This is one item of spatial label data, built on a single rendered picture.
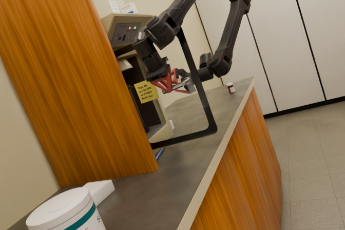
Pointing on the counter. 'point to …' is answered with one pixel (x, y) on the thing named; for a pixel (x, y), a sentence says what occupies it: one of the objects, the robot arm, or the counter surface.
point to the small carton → (130, 7)
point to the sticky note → (146, 91)
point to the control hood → (122, 18)
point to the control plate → (120, 31)
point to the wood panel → (70, 78)
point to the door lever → (179, 84)
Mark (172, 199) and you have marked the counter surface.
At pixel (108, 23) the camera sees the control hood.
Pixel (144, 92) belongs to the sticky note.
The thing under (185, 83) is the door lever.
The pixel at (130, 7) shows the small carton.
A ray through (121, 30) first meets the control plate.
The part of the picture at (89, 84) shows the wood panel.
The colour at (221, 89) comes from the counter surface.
